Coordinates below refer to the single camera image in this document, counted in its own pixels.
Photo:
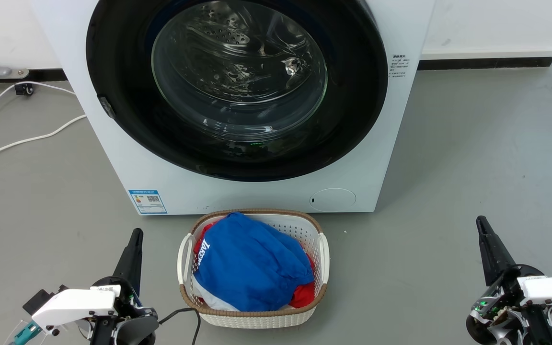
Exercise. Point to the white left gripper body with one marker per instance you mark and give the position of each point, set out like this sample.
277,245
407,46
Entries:
74,304

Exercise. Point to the white woven laundry basket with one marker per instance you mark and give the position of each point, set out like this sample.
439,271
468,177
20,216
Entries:
304,230

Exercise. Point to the black caster wheel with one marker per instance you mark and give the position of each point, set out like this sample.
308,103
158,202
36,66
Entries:
26,89

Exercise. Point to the blue energy label sticker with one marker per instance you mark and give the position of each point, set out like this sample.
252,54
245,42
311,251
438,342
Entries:
147,201

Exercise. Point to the round white filter cover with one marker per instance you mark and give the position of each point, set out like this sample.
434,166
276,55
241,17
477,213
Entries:
333,200

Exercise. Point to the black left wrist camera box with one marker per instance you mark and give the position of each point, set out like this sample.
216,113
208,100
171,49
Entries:
36,302

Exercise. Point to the red garment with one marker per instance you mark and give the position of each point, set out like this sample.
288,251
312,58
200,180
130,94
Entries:
304,294

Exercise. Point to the black round glass washer door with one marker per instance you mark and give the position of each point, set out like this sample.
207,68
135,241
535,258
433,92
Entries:
352,96

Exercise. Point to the white front-load washing machine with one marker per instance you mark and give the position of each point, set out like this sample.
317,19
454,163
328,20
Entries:
266,196

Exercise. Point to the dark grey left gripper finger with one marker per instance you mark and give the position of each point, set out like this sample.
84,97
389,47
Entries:
131,261

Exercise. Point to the white printed text sticker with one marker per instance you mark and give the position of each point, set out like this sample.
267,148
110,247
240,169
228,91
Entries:
398,66

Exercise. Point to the blue garment with white lettering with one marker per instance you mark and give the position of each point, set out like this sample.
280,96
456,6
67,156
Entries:
252,268

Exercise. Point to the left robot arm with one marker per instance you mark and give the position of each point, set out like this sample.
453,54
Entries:
137,330

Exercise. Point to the teal left camera plug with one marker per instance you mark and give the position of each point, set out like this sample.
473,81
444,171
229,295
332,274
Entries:
28,331

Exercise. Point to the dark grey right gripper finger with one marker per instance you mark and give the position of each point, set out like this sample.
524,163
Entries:
491,254

